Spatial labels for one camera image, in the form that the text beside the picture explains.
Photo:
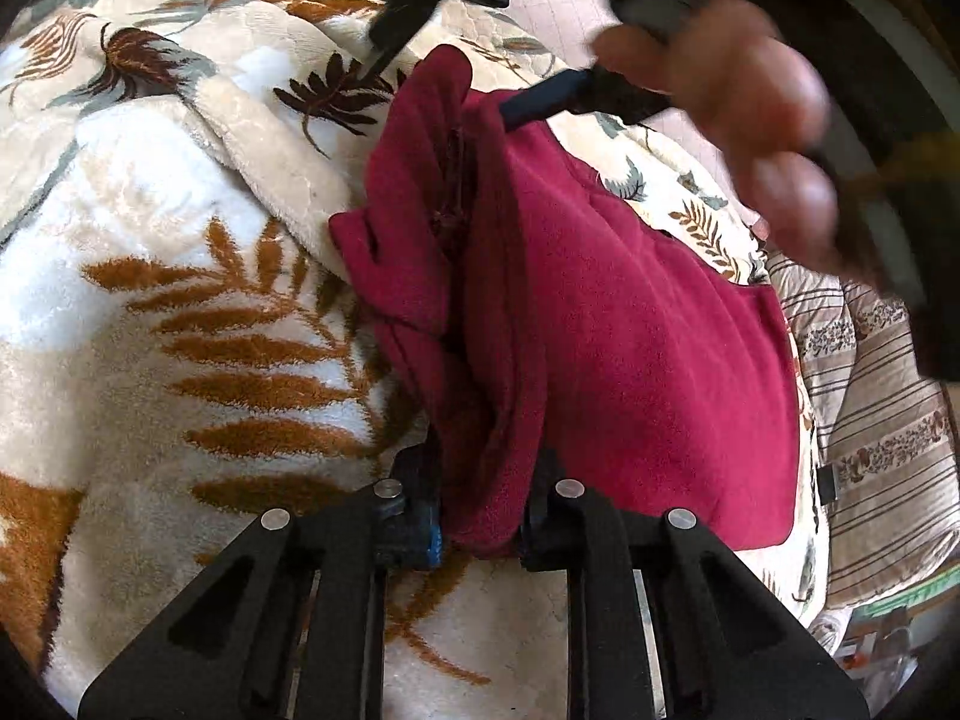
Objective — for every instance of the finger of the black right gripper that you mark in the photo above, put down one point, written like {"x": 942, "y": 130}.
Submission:
{"x": 392, "y": 30}
{"x": 593, "y": 90}

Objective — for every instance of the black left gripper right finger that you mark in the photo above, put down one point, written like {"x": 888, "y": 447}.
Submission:
{"x": 664, "y": 621}

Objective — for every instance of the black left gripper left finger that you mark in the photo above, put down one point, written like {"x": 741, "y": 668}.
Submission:
{"x": 288, "y": 621}

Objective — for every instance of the dark red fleece garment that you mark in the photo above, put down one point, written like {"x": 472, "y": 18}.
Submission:
{"x": 530, "y": 312}

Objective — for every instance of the person's right hand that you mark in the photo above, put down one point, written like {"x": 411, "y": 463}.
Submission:
{"x": 760, "y": 103}

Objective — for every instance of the cream leaf-print fleece blanket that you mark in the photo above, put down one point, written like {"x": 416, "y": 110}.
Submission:
{"x": 176, "y": 355}

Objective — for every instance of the striped beige bedding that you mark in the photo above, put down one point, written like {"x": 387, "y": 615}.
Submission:
{"x": 884, "y": 431}

